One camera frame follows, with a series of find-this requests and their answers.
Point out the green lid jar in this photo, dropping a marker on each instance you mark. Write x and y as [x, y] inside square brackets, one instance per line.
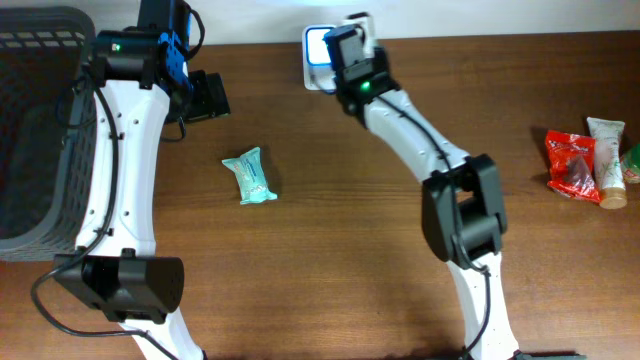
[630, 166]

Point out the white leaf-print cream tube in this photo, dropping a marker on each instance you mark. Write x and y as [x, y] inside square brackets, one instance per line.
[607, 169]

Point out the red candy bag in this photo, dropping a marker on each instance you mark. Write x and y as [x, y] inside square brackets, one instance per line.
[571, 158]

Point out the grey plastic mesh basket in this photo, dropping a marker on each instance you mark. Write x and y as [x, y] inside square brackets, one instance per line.
[48, 131]

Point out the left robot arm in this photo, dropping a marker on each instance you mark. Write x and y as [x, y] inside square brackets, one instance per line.
[140, 81]

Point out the teal wet wipes pack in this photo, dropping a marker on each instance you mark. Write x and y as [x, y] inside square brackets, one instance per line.
[250, 176]

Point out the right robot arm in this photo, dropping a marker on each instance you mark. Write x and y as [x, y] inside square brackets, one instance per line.
[463, 215]

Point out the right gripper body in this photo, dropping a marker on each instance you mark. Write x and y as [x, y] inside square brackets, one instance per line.
[379, 58]

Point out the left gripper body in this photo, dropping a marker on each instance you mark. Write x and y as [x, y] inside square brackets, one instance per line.
[201, 98]

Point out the white barcode scanner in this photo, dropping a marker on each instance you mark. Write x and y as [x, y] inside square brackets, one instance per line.
[317, 70]

